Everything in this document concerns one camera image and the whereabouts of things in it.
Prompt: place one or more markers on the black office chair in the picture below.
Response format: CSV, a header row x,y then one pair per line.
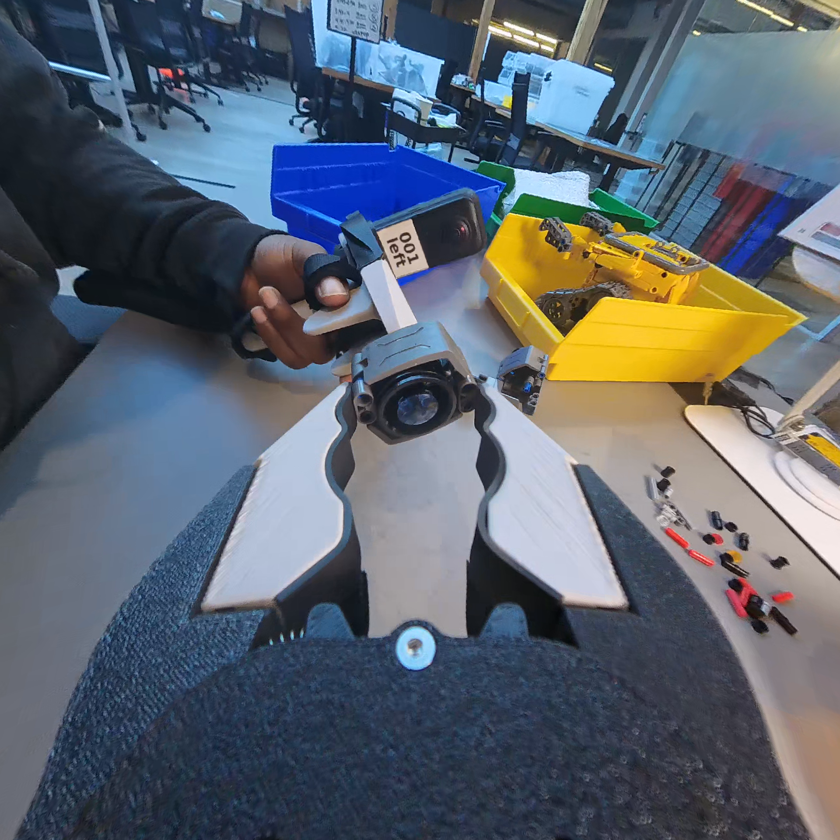
x,y
512,111
305,65
177,72

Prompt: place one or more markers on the white packing sheet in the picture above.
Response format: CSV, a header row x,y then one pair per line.
x,y
551,187

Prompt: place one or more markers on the grey brick wheel assembly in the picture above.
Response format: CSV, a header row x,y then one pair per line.
x,y
413,367

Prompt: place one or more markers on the clear storage box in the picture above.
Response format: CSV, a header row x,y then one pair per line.
x,y
571,92

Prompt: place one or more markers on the yellow brick robot model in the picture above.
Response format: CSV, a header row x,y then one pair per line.
x,y
630,262

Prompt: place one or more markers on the blue plastic bin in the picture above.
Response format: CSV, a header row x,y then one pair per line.
x,y
328,177

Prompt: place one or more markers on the yellow printed leaflet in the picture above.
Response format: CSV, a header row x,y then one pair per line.
x,y
814,449

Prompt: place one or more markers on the person's left forearm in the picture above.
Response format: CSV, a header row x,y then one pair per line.
x,y
131,216

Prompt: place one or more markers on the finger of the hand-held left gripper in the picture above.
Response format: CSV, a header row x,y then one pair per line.
x,y
390,295

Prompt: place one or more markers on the pile of small brick parts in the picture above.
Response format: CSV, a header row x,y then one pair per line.
x,y
728,558

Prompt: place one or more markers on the green plastic bin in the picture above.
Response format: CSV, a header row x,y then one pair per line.
x,y
623,208

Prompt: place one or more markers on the person's left hand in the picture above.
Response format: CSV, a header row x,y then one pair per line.
x,y
275,282

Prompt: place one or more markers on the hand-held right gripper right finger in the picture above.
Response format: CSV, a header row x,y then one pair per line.
x,y
551,525

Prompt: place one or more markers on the yellow plastic bin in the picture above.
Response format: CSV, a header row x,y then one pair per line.
x,y
656,341

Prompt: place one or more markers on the instruction booklet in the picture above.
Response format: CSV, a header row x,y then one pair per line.
x,y
817,226

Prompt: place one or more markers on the black utility cart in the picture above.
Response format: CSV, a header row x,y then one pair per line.
x,y
426,128

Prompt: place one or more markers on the white round disc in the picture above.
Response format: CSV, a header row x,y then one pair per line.
x,y
800,479

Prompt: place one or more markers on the grey desk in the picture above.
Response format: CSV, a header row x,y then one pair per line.
x,y
164,426

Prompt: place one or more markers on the white easel board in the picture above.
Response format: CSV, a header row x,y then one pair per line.
x,y
98,65

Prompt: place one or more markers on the wooden background table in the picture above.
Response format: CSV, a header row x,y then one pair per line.
x,y
590,141

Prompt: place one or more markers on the white booklet stand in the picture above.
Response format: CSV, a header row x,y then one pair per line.
x,y
741,446

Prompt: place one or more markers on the handwritten whiteboard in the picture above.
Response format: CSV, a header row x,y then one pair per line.
x,y
354,19

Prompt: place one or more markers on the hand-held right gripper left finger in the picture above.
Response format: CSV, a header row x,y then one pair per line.
x,y
275,525

